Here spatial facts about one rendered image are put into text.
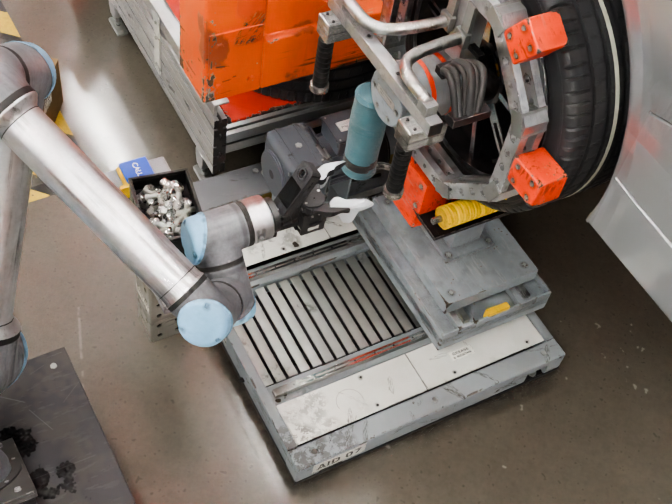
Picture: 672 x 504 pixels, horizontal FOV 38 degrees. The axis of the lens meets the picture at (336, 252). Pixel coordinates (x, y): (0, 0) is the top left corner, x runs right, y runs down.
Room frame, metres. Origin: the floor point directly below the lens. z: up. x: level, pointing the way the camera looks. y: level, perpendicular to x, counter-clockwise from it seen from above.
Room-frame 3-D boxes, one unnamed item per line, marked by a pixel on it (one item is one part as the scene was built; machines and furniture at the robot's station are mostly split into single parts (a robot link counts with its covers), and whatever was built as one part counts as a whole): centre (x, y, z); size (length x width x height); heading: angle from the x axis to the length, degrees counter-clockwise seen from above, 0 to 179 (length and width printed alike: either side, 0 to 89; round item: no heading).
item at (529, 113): (1.67, -0.18, 0.85); 0.54 x 0.07 x 0.54; 37
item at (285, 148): (1.89, 0.04, 0.26); 0.42 x 0.18 x 0.35; 127
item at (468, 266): (1.77, -0.31, 0.32); 0.40 x 0.30 x 0.28; 37
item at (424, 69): (1.63, -0.12, 0.85); 0.21 x 0.14 x 0.14; 127
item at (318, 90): (1.66, 0.11, 0.83); 0.04 x 0.04 x 0.16
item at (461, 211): (1.63, -0.33, 0.51); 0.29 x 0.06 x 0.06; 127
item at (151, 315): (1.44, 0.43, 0.21); 0.10 x 0.10 x 0.42; 37
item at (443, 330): (1.77, -0.31, 0.13); 0.50 x 0.36 x 0.10; 37
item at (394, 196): (1.39, -0.09, 0.83); 0.04 x 0.04 x 0.16
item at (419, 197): (1.69, -0.21, 0.48); 0.16 x 0.12 x 0.17; 127
